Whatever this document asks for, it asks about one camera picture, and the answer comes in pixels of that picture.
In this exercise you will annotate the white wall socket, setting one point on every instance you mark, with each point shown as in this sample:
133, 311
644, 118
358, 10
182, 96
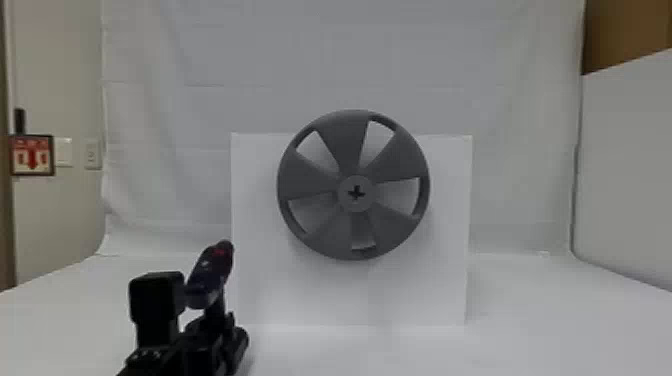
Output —
92, 154

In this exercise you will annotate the grey wheel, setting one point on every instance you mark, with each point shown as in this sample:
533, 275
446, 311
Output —
310, 178

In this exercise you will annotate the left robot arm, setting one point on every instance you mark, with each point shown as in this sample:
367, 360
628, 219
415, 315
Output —
147, 363

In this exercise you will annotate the white wall switch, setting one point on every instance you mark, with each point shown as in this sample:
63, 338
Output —
64, 152

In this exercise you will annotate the white panel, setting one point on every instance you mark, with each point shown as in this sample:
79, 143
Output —
624, 168
262, 283

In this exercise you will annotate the red framed wall sign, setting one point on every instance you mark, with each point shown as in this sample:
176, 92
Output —
31, 155

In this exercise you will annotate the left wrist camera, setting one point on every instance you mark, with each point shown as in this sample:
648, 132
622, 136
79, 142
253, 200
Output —
155, 302

